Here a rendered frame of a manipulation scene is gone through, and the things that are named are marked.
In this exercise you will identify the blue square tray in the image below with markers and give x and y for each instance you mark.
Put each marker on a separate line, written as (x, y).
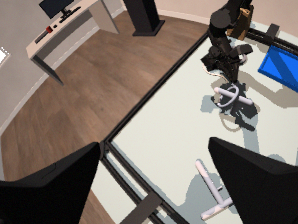
(283, 64)

